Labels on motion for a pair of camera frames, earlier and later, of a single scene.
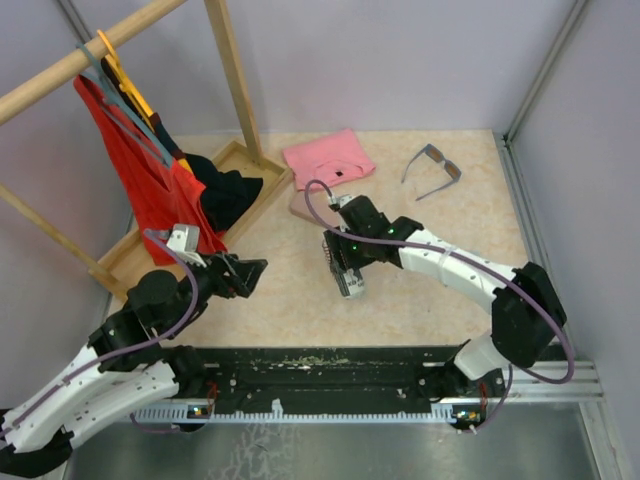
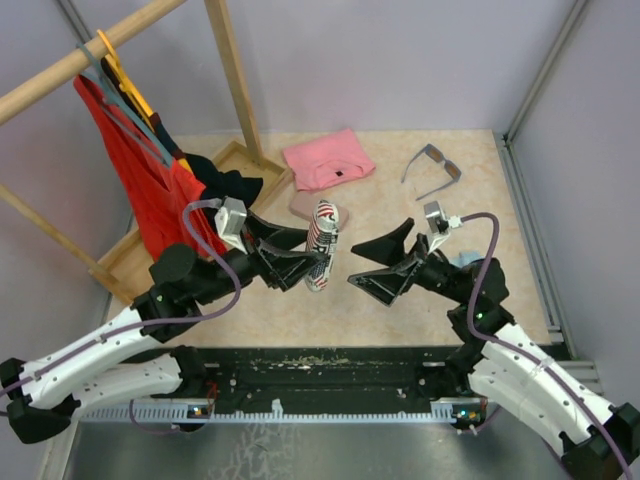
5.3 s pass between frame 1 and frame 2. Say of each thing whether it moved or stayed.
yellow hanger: stayed
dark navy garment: stayed
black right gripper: moved
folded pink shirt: stayed
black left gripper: moved
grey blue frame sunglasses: stayed
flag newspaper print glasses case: moved
